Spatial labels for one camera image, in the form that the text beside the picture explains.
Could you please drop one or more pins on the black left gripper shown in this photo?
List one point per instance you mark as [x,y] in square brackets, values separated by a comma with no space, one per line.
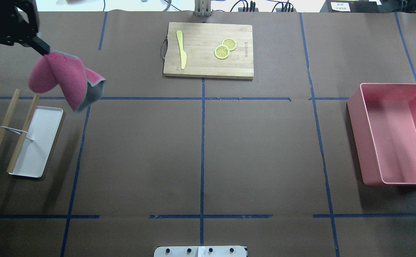
[4,22]

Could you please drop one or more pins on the pink and grey cloth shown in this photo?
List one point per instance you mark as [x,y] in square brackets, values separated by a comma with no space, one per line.
[80,85]

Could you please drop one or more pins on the wooden rack rod inner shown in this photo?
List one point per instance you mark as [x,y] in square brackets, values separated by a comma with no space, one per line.
[23,134]

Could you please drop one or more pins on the pink plastic bin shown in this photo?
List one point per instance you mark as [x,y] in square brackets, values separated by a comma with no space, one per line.
[383,119]

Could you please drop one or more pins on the white rectangular tray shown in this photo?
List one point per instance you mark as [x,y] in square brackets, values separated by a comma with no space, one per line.
[39,142]

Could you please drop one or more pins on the yellow plastic knife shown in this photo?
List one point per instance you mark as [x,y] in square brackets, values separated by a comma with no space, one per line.
[183,54]

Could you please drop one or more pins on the wooden cutting board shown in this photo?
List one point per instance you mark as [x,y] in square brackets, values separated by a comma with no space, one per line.
[200,40]

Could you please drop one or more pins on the lemon slice lower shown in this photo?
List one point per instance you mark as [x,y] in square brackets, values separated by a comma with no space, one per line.
[221,52]

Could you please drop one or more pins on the lemon slice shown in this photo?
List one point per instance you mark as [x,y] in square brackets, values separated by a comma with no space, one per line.
[221,52]
[230,43]

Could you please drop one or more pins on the lemon slice upper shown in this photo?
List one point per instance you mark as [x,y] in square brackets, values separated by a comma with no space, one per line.
[230,43]

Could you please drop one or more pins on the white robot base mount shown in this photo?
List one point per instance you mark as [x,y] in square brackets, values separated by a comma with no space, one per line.
[201,251]

